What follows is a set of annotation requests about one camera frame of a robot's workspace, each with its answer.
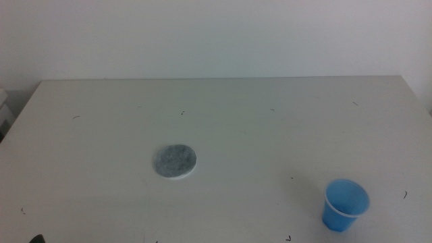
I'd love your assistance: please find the blue plastic cup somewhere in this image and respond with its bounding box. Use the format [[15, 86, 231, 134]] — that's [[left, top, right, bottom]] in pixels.
[[321, 178, 371, 233]]

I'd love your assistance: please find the grey round cup mat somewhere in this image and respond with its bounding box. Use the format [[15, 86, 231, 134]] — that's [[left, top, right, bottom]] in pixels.
[[153, 144, 198, 181]]

